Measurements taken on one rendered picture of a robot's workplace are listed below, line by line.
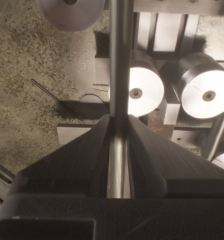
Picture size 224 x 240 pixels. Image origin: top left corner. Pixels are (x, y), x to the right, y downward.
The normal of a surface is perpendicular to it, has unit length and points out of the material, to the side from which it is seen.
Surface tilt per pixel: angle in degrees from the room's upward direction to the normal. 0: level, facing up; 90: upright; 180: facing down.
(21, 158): 0
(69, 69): 0
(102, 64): 0
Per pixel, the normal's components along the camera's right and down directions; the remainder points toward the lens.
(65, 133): -0.01, 0.59
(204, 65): -0.14, -0.07
